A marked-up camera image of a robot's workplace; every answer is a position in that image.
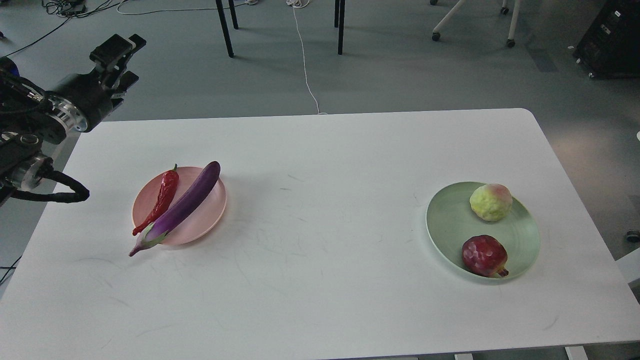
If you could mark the white office chair base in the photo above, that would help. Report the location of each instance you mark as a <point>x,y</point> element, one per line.
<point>452,17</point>

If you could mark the green pink peach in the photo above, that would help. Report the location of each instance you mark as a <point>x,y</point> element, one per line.
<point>491,202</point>

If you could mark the red pomegranate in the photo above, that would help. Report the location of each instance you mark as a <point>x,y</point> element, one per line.
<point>485,256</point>

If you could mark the pink plate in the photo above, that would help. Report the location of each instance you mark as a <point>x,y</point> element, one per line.
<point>196,225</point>

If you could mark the black table leg pair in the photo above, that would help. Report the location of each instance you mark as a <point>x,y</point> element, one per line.
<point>339,23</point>

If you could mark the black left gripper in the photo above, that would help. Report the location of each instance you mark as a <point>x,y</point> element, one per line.
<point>96,94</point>

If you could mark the purple eggplant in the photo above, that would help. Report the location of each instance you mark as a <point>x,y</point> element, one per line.
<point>157,230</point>

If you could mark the black equipment cart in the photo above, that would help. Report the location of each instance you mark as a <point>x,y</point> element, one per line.
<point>610,48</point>

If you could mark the red chili pepper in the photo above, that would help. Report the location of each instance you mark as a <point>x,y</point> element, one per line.
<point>168,183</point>

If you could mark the green plate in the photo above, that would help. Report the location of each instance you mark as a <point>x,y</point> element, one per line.
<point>450,222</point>

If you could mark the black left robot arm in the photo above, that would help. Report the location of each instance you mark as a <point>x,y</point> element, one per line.
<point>31,116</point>

